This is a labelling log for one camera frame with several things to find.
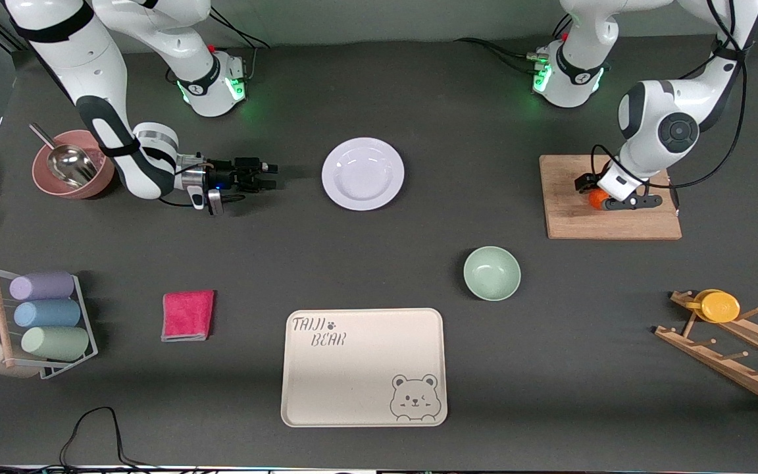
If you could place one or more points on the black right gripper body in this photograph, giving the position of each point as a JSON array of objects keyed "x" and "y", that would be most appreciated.
[{"x": 227, "y": 170}]

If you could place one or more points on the orange fruit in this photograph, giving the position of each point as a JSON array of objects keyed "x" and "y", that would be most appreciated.
[{"x": 596, "y": 200}]

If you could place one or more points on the white round plate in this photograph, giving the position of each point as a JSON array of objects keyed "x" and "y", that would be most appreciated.
[{"x": 362, "y": 174}]

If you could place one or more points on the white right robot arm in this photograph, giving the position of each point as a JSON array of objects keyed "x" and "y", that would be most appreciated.
[{"x": 89, "y": 59}]

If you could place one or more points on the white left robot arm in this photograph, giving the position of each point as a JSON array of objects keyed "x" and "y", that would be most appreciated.
[{"x": 649, "y": 105}]

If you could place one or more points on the wooden cutting board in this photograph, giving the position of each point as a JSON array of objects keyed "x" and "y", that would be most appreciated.
[{"x": 570, "y": 224}]

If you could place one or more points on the light green bowl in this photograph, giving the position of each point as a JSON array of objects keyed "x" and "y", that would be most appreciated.
[{"x": 491, "y": 274}]

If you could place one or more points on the pink folded cloth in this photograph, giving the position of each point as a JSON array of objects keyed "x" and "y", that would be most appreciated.
[{"x": 187, "y": 316}]

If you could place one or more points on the metal scoop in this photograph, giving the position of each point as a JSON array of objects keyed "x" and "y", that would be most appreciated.
[{"x": 70, "y": 164}]

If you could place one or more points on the yellow cup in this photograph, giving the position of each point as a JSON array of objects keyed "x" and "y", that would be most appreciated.
[{"x": 720, "y": 307}]

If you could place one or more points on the pink bowl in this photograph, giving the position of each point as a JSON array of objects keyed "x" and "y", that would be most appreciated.
[{"x": 43, "y": 181}]

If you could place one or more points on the purple cup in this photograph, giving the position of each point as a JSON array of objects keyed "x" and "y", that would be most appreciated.
[{"x": 42, "y": 286}]

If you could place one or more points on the wooden peg drying rack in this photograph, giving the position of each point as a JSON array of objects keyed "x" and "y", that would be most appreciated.
[{"x": 728, "y": 368}]

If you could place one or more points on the cream tray with bear print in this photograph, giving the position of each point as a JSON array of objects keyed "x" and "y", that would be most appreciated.
[{"x": 359, "y": 375}]

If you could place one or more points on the blue cup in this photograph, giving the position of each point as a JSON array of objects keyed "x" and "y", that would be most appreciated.
[{"x": 47, "y": 314}]

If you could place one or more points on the green cup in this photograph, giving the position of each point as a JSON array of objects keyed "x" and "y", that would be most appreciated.
[{"x": 55, "y": 343}]

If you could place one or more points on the wooden rod of cup rack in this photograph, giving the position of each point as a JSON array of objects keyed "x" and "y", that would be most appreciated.
[{"x": 1, "y": 316}]

